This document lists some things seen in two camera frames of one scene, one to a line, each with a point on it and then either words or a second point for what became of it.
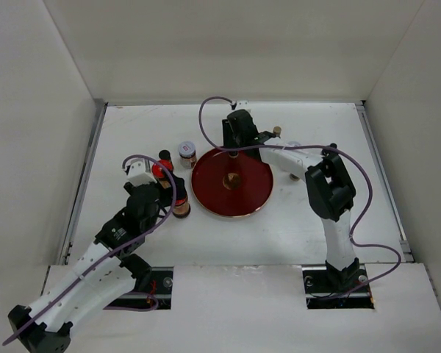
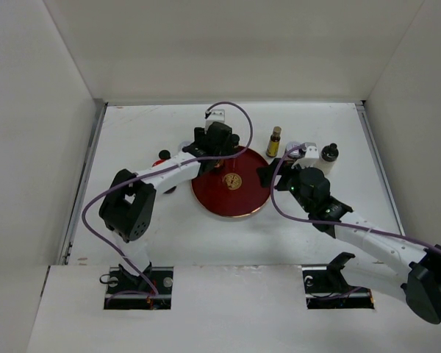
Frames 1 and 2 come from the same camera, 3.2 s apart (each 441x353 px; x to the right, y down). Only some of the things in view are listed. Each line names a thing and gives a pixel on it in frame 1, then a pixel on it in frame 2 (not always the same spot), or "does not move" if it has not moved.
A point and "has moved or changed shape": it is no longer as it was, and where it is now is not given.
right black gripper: x=228 y=139 to x=286 y=166
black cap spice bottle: x=165 y=154 does not move
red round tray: x=232 y=187 does not move
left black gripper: x=179 y=183 to x=200 y=134
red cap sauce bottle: x=181 y=209 to x=220 y=163
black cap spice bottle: x=231 y=179 has moved or changed shape
